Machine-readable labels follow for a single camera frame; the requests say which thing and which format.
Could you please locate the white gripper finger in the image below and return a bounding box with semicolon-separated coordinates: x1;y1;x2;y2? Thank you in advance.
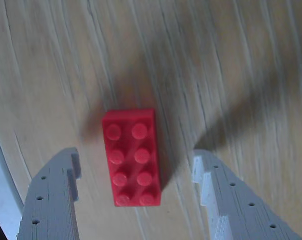
191;149;302;240
17;147;82;240

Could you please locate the red lego brick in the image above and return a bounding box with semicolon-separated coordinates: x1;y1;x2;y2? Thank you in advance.
102;108;163;207

